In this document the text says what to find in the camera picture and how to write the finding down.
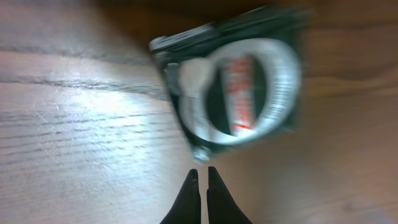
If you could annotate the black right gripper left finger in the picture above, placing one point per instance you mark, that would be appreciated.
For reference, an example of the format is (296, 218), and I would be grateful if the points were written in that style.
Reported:
(187, 205)

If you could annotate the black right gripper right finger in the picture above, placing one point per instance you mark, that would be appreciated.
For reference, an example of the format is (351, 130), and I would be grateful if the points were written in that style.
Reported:
(222, 208)

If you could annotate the round green label package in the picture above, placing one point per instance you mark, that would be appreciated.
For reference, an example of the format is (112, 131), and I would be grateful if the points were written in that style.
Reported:
(234, 82)

